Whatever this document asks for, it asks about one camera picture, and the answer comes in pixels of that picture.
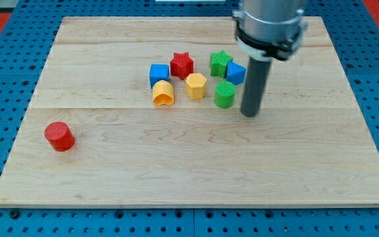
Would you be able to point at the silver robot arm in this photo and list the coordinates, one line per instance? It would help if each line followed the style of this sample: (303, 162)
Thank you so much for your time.
(267, 29)

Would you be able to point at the yellow heart block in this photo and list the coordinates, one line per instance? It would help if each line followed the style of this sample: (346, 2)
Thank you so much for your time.
(163, 93)

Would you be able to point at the yellow hexagon block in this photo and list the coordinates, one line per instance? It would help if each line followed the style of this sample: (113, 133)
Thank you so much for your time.
(196, 85)

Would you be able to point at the light wooden board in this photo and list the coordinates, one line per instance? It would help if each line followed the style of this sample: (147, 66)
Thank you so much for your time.
(309, 147)

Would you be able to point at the green cylinder block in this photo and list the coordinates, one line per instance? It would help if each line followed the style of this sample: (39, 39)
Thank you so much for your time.
(224, 94)

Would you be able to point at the red star block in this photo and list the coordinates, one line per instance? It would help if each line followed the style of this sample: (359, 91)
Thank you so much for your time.
(181, 65)

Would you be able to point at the blue cube block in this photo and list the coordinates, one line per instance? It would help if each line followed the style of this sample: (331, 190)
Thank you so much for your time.
(157, 73)

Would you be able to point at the green star block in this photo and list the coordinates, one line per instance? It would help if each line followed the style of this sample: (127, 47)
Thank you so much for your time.
(218, 63)

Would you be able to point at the blue triangle block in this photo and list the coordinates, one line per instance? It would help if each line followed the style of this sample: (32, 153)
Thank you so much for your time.
(235, 73)

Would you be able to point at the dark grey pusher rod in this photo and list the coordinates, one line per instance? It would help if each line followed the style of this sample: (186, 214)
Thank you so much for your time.
(255, 82)

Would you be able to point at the red cylinder block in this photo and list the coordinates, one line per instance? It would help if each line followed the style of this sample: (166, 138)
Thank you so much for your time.
(59, 136)

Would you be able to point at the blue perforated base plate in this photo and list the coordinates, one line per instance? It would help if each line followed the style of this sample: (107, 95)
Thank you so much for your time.
(24, 45)

